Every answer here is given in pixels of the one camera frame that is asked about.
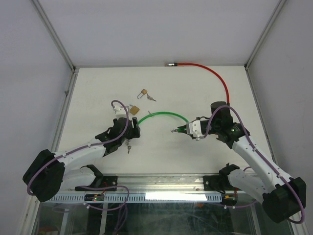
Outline small brass padlock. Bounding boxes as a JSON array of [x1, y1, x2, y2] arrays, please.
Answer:
[[136, 89, 147, 99]]

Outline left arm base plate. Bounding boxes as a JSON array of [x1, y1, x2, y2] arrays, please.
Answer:
[[74, 175, 118, 192]]

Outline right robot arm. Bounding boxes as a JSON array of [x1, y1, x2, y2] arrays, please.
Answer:
[[174, 101, 306, 224]]

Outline slotted cable duct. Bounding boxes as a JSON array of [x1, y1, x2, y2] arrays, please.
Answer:
[[48, 192, 222, 204]]

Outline aluminium mounting rail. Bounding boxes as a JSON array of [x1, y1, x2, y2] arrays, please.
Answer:
[[75, 174, 234, 192]]

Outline green cable lock keys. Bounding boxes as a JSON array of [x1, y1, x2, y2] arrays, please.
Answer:
[[125, 140, 132, 154]]

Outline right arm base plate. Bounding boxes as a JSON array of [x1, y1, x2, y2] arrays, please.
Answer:
[[203, 175, 225, 193]]

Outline purple cable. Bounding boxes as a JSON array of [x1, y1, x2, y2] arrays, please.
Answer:
[[26, 99, 130, 196], [204, 105, 306, 225]]

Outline green cable lock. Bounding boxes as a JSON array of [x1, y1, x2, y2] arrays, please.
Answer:
[[138, 111, 189, 133]]

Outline large brass padlock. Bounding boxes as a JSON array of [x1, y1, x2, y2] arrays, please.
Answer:
[[127, 105, 140, 116]]

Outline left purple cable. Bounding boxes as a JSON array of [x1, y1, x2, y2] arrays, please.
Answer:
[[26, 99, 130, 196]]

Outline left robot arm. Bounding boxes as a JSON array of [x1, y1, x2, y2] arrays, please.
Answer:
[[22, 117, 140, 202]]

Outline small padlock silver keys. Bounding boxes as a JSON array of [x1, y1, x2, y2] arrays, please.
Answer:
[[147, 94, 156, 102]]

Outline red cable lock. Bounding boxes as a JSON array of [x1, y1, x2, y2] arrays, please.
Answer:
[[165, 62, 230, 105]]

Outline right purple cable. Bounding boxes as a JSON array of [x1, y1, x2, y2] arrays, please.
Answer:
[[204, 105, 306, 225]]

